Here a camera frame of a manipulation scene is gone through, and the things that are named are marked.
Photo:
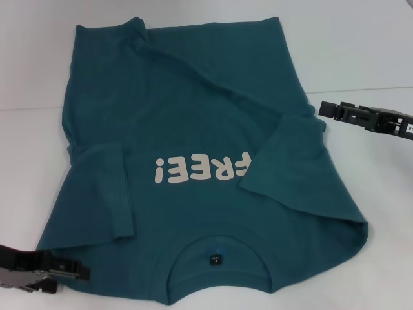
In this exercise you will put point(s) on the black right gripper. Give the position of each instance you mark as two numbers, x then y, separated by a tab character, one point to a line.
393	124

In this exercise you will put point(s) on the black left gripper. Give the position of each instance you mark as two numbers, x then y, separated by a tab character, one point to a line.
22	258

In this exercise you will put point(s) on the teal t-shirt with FREE! print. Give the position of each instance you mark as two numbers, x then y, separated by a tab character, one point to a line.
193	97

